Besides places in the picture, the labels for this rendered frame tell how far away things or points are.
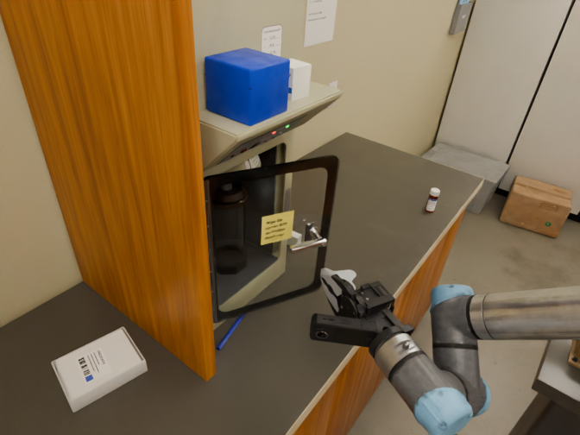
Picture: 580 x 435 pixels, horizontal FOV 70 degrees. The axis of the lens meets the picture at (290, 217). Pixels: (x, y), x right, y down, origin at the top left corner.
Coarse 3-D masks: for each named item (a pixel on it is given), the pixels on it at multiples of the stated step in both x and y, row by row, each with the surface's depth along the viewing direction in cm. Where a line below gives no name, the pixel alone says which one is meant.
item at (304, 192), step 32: (320, 160) 85; (224, 192) 79; (256, 192) 83; (288, 192) 86; (320, 192) 90; (224, 224) 83; (256, 224) 87; (320, 224) 96; (224, 256) 88; (256, 256) 92; (288, 256) 97; (320, 256) 102; (224, 288) 93; (256, 288) 98; (288, 288) 104
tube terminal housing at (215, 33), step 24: (192, 0) 61; (216, 0) 64; (240, 0) 68; (264, 0) 72; (288, 0) 77; (216, 24) 66; (240, 24) 70; (264, 24) 75; (288, 24) 80; (216, 48) 68; (288, 48) 83; (264, 144) 89; (288, 144) 97; (216, 168) 80
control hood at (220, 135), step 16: (320, 96) 80; (336, 96) 83; (208, 112) 70; (288, 112) 72; (304, 112) 76; (208, 128) 66; (224, 128) 65; (240, 128) 65; (256, 128) 67; (272, 128) 71; (208, 144) 68; (224, 144) 65; (240, 144) 68; (208, 160) 70
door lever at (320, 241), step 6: (312, 228) 95; (312, 234) 96; (318, 234) 94; (312, 240) 92; (318, 240) 92; (324, 240) 92; (294, 246) 90; (300, 246) 90; (306, 246) 90; (312, 246) 91; (318, 246) 92; (324, 246) 93; (294, 252) 90
